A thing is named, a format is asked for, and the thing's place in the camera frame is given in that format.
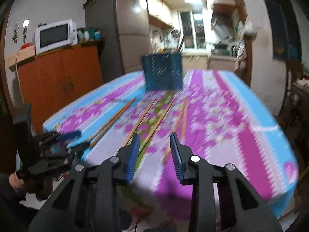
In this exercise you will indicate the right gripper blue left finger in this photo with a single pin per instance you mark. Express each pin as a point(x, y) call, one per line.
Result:
point(132, 158)

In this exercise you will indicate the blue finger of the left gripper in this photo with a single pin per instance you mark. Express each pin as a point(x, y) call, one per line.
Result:
point(69, 136)
point(81, 147)

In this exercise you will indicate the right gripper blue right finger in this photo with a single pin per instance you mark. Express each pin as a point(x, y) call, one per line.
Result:
point(178, 156)

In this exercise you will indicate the wooden chopstick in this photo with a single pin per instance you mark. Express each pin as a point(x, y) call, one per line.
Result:
point(184, 118)
point(95, 138)
point(181, 44)
point(135, 127)
point(156, 125)
point(176, 127)

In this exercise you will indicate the kitchen window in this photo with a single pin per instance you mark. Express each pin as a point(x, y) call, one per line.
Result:
point(192, 26)

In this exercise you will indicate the person's left hand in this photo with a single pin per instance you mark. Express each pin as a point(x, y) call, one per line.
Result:
point(17, 184)

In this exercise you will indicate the orange wooden cabinet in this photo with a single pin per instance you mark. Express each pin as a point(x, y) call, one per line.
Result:
point(52, 80)

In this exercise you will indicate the floral striped tablecloth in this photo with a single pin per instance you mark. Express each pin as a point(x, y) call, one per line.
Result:
point(226, 123)

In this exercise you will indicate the blue perforated utensil holder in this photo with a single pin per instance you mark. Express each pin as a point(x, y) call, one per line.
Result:
point(163, 71)

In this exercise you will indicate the cardboard box on cabinet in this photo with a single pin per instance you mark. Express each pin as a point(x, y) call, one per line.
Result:
point(20, 57)

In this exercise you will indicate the white microwave oven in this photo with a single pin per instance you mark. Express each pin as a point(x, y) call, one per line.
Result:
point(55, 35)

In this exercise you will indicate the wooden chair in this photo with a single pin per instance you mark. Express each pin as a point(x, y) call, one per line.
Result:
point(293, 72)

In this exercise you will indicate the brown tall refrigerator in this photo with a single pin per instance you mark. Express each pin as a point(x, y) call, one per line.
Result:
point(125, 26)

